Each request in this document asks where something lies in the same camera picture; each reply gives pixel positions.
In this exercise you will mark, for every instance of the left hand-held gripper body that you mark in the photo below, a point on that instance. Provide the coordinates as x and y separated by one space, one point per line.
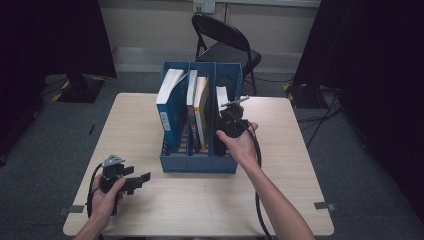
111 178

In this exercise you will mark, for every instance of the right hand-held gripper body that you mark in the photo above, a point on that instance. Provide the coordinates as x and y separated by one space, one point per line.
233 123

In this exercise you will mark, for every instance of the yellow book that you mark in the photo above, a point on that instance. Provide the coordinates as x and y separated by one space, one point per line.
200 100

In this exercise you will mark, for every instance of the blue plastic file rack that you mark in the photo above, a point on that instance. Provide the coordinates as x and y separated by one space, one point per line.
200 165

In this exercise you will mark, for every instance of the red illustrated book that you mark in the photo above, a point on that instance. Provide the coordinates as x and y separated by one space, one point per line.
191 86

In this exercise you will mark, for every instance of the blue book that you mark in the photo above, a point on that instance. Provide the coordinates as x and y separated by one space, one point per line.
171 113

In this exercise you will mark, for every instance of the person's right hand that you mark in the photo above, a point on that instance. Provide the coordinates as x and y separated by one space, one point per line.
241 148

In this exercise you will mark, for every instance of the person's left hand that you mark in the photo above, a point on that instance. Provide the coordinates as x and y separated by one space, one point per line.
103 205

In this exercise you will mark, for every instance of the grey tape strip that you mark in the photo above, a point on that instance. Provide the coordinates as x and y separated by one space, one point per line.
75 209
323 205

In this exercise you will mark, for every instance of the small black stick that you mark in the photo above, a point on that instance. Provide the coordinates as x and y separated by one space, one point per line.
92 129

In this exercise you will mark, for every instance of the black folding chair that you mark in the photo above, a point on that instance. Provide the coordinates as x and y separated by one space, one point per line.
230 50

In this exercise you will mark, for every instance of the black stand base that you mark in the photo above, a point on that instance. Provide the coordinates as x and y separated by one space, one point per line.
306 98
80 91

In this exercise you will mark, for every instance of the black curtain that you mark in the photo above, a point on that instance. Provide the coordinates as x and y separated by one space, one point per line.
383 66
50 33

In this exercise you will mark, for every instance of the white wall socket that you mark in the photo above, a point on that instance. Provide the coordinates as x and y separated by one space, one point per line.
204 6

